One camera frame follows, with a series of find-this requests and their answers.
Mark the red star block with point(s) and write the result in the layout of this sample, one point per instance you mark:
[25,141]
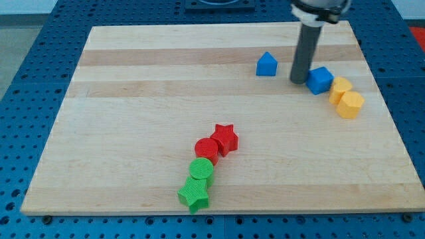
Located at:
[226,138]

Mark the blue triangle block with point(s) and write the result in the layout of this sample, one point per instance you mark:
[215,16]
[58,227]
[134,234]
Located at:
[267,65]

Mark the yellow heart block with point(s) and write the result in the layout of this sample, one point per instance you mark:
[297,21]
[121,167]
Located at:
[339,86]

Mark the green cylinder block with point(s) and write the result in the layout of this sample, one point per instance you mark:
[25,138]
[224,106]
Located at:
[202,168]

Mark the blue cube block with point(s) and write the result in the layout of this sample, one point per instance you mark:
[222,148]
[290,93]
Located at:
[319,80]

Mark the green star block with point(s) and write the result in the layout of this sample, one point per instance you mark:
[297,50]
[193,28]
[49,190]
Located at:
[194,195]

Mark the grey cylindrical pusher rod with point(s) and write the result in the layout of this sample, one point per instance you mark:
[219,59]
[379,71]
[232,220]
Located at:
[305,50]

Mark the red cylinder block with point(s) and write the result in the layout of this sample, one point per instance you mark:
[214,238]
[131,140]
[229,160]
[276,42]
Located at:
[207,148]

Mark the yellow hexagon block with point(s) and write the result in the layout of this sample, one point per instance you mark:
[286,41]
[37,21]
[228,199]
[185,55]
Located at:
[350,105]

